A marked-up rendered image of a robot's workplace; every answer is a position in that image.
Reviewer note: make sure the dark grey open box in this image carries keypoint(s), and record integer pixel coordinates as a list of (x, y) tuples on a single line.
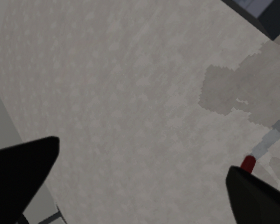
[(262, 14)]

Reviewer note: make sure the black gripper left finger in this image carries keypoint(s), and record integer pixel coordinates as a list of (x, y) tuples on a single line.
[(23, 170)]

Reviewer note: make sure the dark red peg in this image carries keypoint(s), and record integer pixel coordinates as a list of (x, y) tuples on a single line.
[(248, 163)]

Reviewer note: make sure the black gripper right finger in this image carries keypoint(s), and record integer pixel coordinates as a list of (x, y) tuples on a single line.
[(252, 201)]

